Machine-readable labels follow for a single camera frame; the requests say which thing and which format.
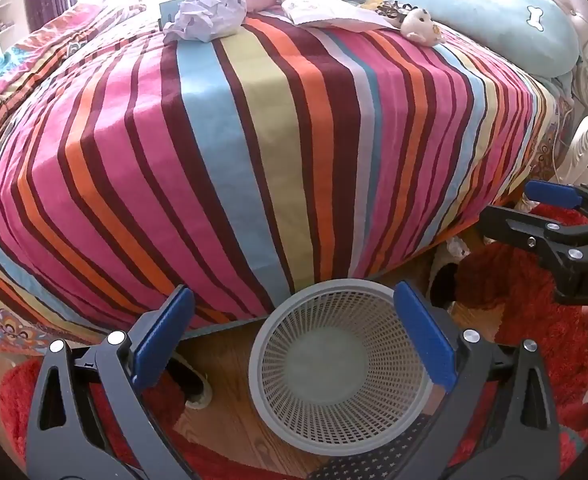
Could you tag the black and white patterned item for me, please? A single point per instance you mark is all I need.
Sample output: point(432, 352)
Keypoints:
point(394, 10)

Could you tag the white plush toy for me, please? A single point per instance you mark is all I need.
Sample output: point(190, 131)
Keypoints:
point(421, 25)

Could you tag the white plush slipper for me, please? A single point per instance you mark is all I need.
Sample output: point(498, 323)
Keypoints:
point(441, 265)

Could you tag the white paper ball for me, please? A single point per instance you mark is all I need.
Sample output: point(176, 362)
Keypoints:
point(208, 10)

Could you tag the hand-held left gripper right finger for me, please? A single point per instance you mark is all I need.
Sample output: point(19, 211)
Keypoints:
point(424, 330)

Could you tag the striped bed sheet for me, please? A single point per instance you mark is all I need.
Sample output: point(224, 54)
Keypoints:
point(274, 160)

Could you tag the navy star patterned cloth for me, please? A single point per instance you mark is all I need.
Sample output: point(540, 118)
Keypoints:
point(374, 460)

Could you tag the white wall cabinet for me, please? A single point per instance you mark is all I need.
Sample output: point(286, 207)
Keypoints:
point(4, 17)

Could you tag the red shaggy rug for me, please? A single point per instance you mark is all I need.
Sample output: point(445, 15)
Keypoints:
point(539, 320)

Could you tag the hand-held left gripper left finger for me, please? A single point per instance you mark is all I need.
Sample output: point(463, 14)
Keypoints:
point(166, 325)

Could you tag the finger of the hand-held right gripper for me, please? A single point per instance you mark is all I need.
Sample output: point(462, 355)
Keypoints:
point(554, 194)
point(519, 232)

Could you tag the light blue bone-print pillow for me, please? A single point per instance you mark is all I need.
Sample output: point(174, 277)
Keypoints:
point(499, 15)

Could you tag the grey plastic mesh basket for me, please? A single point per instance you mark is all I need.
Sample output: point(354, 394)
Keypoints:
point(324, 360)

